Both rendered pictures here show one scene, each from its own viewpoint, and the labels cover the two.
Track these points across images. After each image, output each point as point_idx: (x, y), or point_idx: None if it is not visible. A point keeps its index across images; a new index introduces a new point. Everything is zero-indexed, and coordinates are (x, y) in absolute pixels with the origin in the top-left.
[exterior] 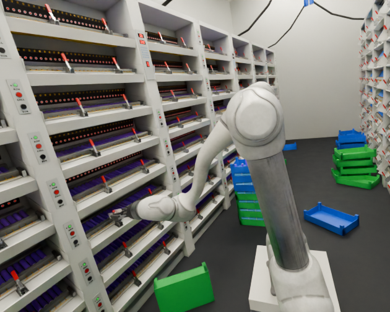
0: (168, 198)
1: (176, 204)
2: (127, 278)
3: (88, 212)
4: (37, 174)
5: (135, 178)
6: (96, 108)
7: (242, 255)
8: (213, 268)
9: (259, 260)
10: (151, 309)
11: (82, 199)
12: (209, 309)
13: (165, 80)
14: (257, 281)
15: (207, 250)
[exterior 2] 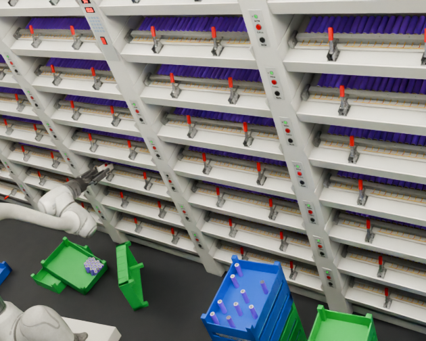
0: (42, 206)
1: (61, 214)
2: (138, 217)
3: (78, 153)
4: (38, 114)
5: (120, 154)
6: (76, 72)
7: (188, 339)
8: (176, 305)
9: (94, 327)
10: (143, 256)
11: (83, 139)
12: (126, 307)
13: (146, 62)
14: (72, 323)
15: (214, 292)
